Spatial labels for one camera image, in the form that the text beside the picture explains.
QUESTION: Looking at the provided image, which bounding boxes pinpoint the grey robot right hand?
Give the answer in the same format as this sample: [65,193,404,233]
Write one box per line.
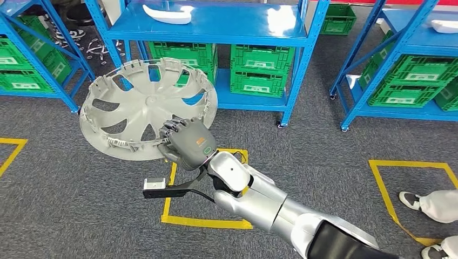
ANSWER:
[157,115,218,172]

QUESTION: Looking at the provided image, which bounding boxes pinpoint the grey plastic wheel cover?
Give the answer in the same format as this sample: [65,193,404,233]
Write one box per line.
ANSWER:
[79,57,219,161]

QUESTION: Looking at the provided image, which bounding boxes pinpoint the blue metal shelf rack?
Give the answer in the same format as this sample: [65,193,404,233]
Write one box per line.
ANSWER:
[329,0,458,132]
[0,0,97,114]
[84,0,331,127]

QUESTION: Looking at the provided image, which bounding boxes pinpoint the white curved plastic part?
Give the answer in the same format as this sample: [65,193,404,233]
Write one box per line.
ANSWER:
[142,4,194,25]
[430,19,458,35]

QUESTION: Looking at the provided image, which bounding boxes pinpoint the yellow floor tape square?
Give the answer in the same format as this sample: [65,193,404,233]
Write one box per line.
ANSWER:
[161,148,254,230]

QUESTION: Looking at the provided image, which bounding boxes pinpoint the person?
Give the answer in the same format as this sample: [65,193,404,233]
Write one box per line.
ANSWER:
[399,189,458,259]
[50,0,87,41]

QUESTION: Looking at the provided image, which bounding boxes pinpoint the black round stool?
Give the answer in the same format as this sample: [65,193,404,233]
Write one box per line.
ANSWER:
[66,0,126,66]

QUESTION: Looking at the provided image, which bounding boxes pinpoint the red barrier band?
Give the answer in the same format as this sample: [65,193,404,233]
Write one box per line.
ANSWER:
[311,0,458,6]

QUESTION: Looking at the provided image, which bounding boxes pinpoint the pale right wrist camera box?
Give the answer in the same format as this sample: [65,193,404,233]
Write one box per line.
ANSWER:
[143,178,167,190]

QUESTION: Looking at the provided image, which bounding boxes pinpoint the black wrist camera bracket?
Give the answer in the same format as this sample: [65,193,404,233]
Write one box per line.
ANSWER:
[143,165,210,200]

